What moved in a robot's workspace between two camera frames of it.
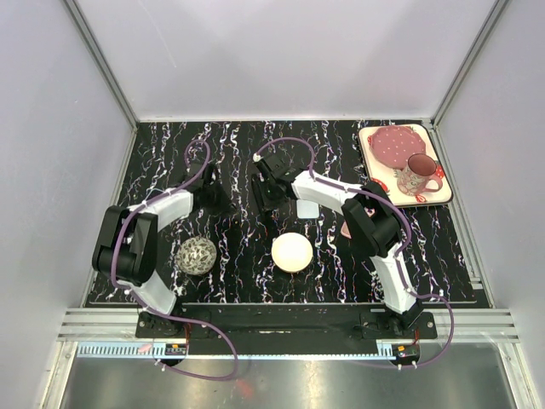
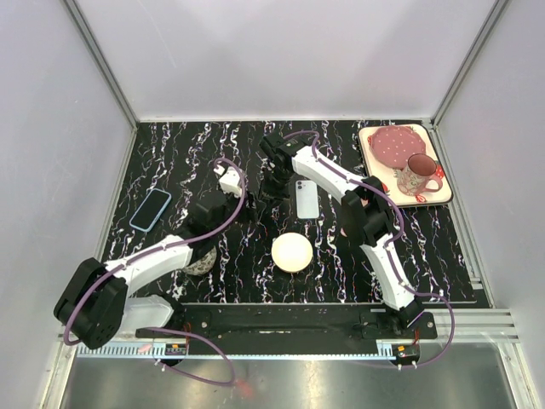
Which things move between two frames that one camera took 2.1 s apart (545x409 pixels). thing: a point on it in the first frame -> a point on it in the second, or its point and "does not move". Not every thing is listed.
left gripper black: [226, 205] -> [253, 209]
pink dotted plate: [392, 145] does not move
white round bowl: [292, 252] does not move
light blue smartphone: [306, 209] does not move
